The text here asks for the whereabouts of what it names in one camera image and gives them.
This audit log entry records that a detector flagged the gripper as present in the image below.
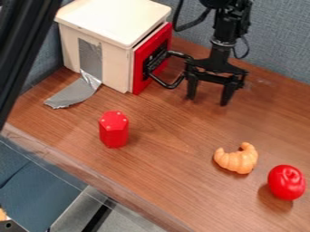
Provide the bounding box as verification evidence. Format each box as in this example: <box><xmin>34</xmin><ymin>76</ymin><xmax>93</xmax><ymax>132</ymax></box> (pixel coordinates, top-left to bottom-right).
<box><xmin>184</xmin><ymin>43</ymin><xmax>250</xmax><ymax>107</ymax></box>

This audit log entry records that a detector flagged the red toy tomato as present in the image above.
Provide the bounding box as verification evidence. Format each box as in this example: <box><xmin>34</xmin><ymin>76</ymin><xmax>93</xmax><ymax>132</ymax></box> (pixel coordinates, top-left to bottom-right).
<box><xmin>266</xmin><ymin>164</ymin><xmax>308</xmax><ymax>201</ymax></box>

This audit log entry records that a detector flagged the grey tape strip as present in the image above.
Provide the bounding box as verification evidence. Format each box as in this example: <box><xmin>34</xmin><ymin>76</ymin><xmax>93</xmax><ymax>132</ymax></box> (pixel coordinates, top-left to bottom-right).
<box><xmin>42</xmin><ymin>38</ymin><xmax>103</xmax><ymax>110</ymax></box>

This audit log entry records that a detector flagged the toy croissant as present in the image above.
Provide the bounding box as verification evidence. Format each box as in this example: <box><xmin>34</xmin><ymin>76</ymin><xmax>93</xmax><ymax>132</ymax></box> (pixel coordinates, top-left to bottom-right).
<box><xmin>213</xmin><ymin>141</ymin><xmax>259</xmax><ymax>175</ymax></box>

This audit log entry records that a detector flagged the red hexagonal block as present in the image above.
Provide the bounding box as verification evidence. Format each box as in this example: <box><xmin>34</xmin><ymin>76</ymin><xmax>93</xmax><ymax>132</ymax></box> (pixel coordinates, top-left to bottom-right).
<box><xmin>98</xmin><ymin>110</ymin><xmax>131</xmax><ymax>150</ymax></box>

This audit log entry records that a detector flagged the cabinet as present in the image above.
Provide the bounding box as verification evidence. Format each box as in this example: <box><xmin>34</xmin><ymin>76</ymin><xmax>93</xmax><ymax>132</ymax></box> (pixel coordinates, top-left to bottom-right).
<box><xmin>53</xmin><ymin>0</ymin><xmax>174</xmax><ymax>94</ymax></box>

